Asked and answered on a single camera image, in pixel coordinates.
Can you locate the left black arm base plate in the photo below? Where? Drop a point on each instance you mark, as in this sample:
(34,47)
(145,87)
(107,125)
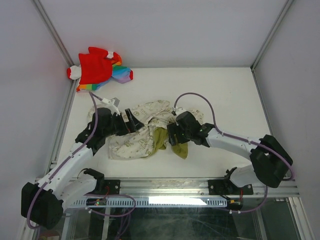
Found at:
(111,186)

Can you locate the red rainbow striped garment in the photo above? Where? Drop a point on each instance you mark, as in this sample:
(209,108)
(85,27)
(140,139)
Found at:
(97,67)

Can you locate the grey slotted cable duct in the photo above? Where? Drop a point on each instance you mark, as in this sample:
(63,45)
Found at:
(150,202)

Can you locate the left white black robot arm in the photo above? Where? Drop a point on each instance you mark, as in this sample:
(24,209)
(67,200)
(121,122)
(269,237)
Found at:
(44,202)

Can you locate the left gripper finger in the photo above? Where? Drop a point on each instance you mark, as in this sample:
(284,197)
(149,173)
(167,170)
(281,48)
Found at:
(133,124)
(122,128)

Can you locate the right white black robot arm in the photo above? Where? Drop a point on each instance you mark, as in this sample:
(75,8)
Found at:
(269,162)

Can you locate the cream green printed jacket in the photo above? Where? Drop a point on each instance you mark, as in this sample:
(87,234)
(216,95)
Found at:
(152,137)

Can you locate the right aluminium corner post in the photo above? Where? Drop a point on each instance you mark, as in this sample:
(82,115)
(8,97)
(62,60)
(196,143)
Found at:
(271,34)

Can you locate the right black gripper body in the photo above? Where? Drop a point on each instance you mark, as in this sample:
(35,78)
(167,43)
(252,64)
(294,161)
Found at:
(183,136)

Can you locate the aluminium corner post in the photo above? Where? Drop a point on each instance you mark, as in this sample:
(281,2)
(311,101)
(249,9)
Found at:
(39,7)
(271,34)

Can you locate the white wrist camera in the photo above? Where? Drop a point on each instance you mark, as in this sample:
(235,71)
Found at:
(178,110)
(112,105)

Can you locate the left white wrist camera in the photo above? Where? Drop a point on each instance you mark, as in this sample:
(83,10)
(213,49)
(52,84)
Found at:
(112,105)

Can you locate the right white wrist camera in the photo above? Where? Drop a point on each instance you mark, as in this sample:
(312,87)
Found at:
(178,110)

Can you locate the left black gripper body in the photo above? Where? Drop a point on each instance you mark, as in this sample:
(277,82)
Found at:
(116,126)

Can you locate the aluminium front rail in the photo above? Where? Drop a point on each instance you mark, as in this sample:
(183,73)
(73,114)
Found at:
(143,187)

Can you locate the left aluminium corner post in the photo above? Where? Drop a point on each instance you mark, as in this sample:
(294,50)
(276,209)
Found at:
(39,7)

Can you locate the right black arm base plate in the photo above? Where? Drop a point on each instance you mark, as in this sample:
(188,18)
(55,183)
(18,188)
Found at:
(225,187)

